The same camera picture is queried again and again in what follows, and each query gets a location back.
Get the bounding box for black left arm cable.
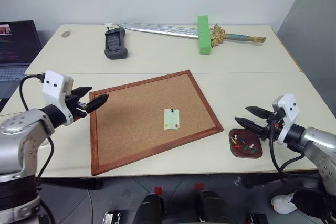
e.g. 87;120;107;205
19;73;55;180

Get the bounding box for dark rounded shape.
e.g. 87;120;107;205
133;194;165;224
195;189;237;224

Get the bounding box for black box with label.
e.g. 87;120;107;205
103;210;123;224
245;213;268;224

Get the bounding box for white sneaker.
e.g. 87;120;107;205
271;192;299;215

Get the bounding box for dark grey handheld controller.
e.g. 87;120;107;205
104;27;129;60

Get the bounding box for silver toy sword gold hilt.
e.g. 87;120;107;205
118;23;267;48

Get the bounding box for pale green paper note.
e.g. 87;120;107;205
163;108;181;130

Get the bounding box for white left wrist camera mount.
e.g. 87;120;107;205
41;70;76;127

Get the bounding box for dark laptop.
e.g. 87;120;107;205
0;20;43;83

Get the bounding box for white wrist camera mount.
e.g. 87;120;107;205
41;70;76;127
272;93;300;146

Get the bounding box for green foam block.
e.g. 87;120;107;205
197;15;213;56

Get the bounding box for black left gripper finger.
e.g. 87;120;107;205
71;86;93;99
85;93;109;114

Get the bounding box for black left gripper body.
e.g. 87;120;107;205
64;94;89;123

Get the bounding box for wood-framed cork board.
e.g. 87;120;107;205
89;69;224;176

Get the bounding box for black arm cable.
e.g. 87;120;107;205
268;120;320;183
19;73;55;180

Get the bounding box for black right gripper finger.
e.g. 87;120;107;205
245;106;276;120
234;116;266;138

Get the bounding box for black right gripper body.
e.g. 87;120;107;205
259;111;286;143

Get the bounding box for brown tray of pushpins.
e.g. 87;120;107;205
228;128;264;159

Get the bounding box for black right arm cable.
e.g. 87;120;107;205
268;120;320;183

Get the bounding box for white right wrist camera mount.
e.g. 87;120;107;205
272;93;300;146

